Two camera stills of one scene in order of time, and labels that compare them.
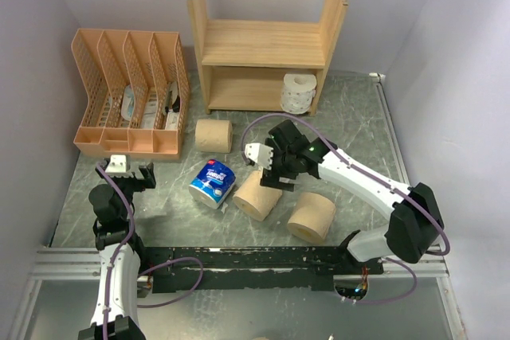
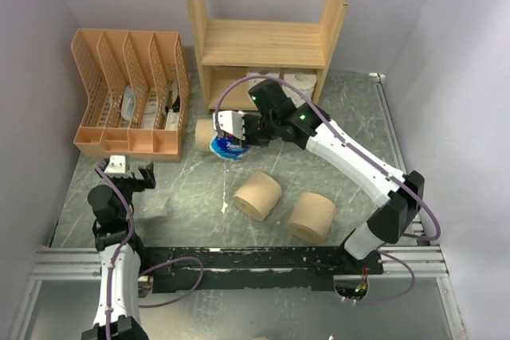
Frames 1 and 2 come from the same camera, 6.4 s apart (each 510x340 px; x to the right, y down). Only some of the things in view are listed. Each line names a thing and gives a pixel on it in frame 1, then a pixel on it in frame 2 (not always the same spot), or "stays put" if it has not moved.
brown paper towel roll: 255,201 stays put
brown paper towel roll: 213,135 stays put
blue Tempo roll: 212,185 to 228,147
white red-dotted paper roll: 297,92 stays put
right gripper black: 270,177 to 249,141
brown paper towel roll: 313,217 stays put
